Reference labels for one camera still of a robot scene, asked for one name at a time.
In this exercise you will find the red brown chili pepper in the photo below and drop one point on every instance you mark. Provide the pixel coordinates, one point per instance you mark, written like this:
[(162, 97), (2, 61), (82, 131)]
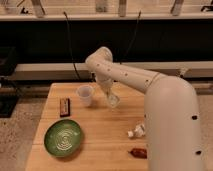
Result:
[(139, 153)]

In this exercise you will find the green ceramic bowl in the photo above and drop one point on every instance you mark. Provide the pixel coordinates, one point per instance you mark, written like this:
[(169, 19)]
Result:
[(63, 138)]

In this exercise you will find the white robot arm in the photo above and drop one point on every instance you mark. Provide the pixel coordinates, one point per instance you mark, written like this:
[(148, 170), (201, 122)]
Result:
[(171, 110)]

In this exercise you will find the dark brown rectangular block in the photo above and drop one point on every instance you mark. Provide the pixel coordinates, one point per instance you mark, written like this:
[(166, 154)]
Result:
[(64, 107)]

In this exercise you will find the white ceramic cup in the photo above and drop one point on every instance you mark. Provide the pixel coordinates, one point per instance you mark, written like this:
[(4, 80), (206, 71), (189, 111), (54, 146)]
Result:
[(85, 94)]

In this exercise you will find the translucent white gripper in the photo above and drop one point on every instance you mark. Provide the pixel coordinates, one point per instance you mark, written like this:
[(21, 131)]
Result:
[(106, 87)]

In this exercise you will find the white plastic bottle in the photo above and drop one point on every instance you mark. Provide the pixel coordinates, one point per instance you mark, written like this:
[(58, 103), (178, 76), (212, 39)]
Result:
[(138, 132)]

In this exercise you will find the white wall power outlet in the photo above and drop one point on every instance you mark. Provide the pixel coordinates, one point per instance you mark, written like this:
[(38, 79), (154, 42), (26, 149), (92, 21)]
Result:
[(92, 76)]

